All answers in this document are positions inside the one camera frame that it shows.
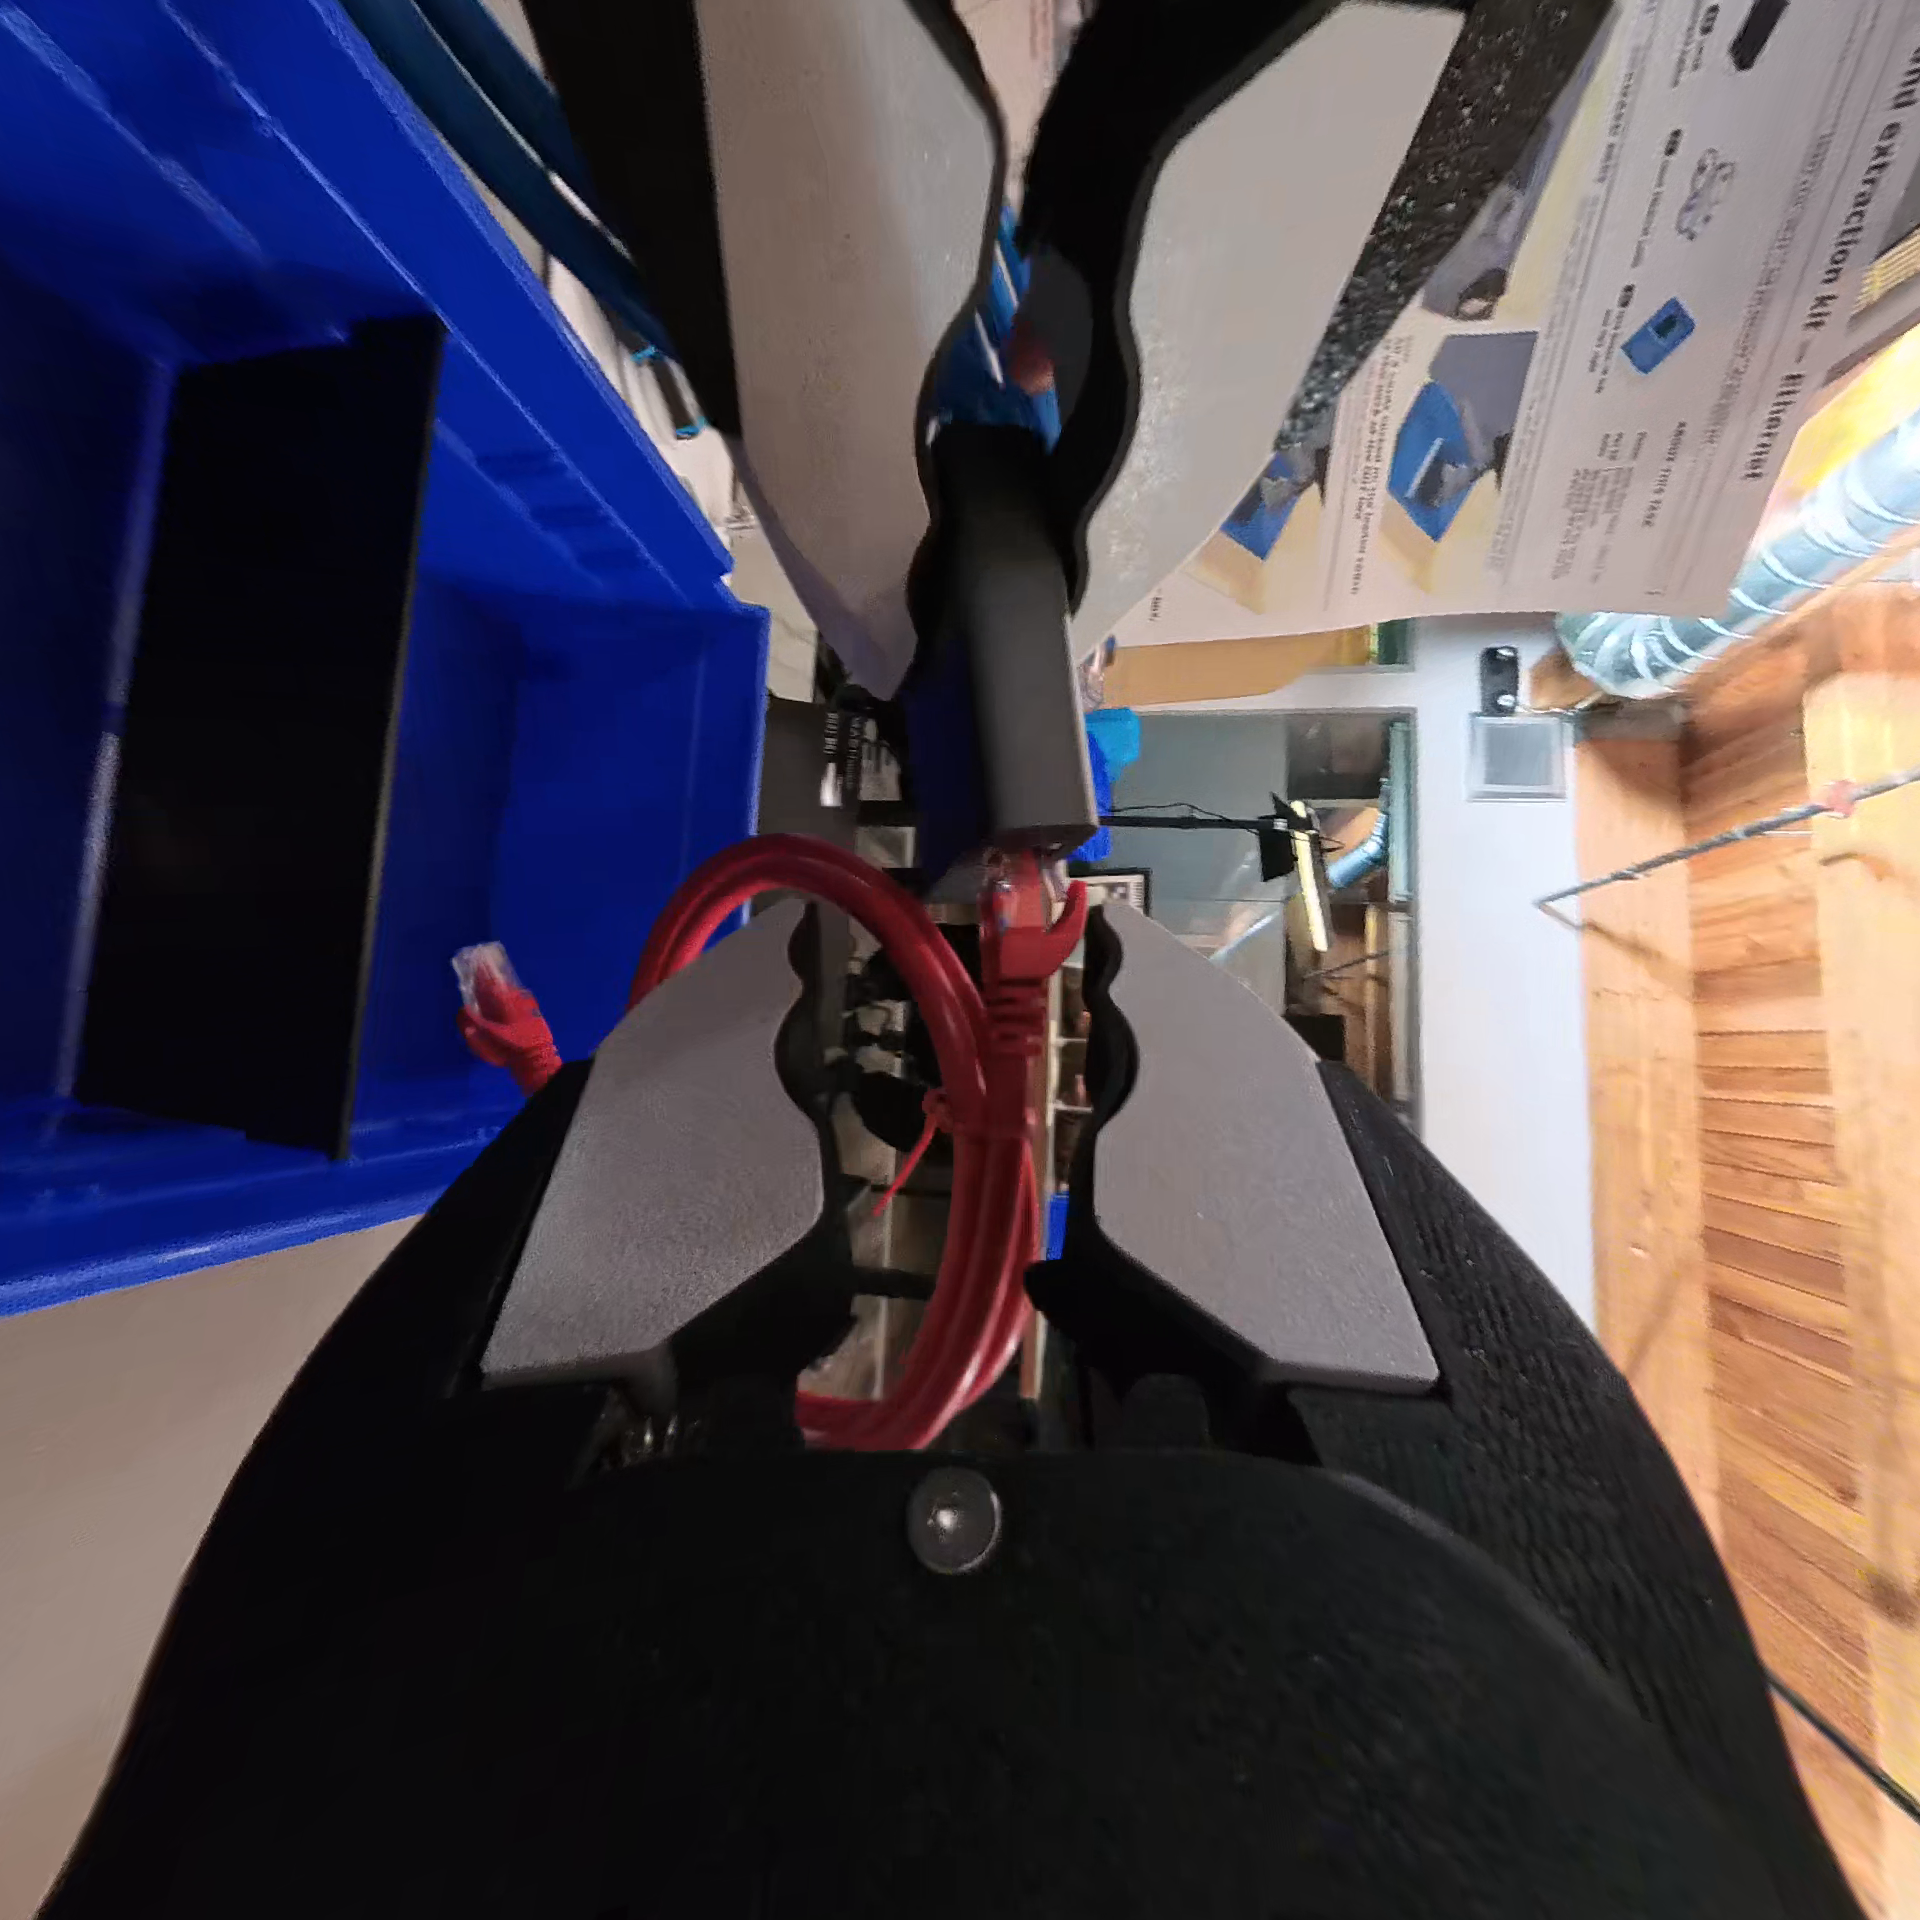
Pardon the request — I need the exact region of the red ethernet cable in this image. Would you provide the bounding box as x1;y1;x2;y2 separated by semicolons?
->
451;831;1088;1453

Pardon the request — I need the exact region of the printed instruction sheet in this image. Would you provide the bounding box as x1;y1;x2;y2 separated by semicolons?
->
1112;0;1920;646

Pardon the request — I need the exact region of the grey wall panel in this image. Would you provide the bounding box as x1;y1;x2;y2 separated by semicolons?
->
1471;644;1569;804

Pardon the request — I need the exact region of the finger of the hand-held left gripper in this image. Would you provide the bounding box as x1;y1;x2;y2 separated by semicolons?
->
1024;0;1471;654
695;0;1011;702

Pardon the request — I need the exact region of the thin black cable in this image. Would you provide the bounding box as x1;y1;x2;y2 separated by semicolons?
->
1769;1681;1920;1825

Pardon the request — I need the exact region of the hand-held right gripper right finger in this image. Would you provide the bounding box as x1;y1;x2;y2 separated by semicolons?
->
1024;900;1444;1449

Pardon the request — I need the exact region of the blue plastic bin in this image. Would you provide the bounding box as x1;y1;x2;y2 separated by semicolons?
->
0;0;771;1318

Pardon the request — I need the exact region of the grey desk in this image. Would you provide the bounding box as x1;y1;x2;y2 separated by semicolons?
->
0;1217;454;1920

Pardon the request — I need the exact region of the thin metal rod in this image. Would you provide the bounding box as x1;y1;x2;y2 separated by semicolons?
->
1537;765;1920;917

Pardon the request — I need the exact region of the black bin divider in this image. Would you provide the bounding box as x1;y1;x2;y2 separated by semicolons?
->
75;316;448;1162

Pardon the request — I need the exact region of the silver air duct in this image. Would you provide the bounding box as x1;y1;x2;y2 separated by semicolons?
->
1560;405;1920;692

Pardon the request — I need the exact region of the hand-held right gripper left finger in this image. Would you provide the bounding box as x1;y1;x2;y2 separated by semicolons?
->
480;900;864;1449

